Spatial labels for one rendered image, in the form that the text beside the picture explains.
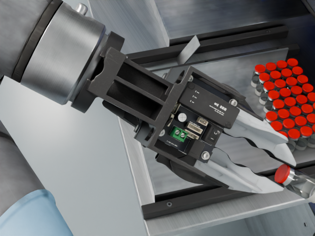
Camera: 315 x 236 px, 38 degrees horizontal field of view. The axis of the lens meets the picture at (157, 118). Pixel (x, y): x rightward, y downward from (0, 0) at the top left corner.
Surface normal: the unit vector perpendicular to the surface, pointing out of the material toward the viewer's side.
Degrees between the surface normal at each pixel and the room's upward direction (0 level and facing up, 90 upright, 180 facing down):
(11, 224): 8
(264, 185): 43
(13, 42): 59
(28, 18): 35
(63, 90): 80
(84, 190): 0
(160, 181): 0
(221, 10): 0
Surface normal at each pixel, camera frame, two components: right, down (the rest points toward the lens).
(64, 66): 0.11, 0.26
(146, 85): 0.21, 0.07
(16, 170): 0.54, -0.77
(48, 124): 0.00, -0.61
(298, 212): -0.97, 0.20
